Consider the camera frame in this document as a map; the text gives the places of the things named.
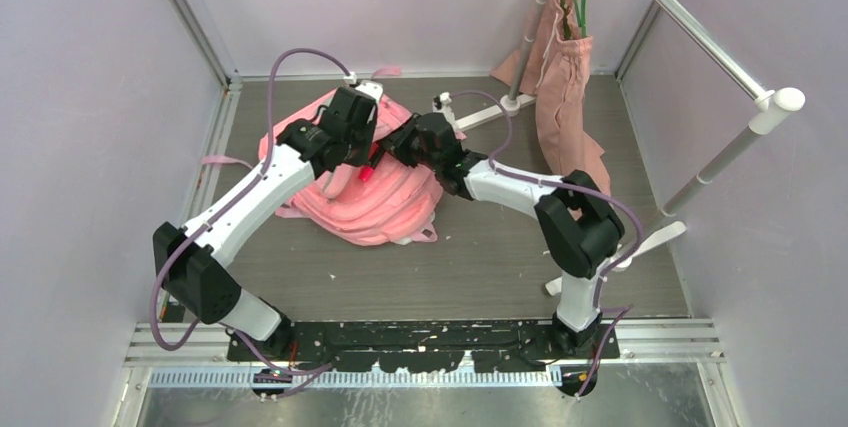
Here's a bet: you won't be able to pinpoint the pink capped black marker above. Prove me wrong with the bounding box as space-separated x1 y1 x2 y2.
358 145 385 182

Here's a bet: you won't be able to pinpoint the pink student backpack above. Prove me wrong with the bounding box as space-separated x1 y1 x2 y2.
200 66 468 248

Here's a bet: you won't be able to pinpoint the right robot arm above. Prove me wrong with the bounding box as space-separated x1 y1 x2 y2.
378 113 625 358

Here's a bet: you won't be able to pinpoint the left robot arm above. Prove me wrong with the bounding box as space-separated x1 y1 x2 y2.
153 81 383 360

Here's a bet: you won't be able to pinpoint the pink hanging trousers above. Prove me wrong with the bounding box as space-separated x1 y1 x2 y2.
491 0 611 195

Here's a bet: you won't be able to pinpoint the white metal clothes rack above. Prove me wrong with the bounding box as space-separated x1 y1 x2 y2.
457 0 807 297

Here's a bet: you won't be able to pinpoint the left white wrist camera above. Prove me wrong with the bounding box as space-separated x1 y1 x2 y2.
343 72 384 105

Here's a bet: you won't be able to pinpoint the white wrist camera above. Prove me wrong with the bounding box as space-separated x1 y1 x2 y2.
432 92 459 132
343 72 384 105

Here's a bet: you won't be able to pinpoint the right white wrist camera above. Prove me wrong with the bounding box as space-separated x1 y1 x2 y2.
432 92 459 132

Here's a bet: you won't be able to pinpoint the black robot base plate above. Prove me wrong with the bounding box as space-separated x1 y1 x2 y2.
257 319 620 373

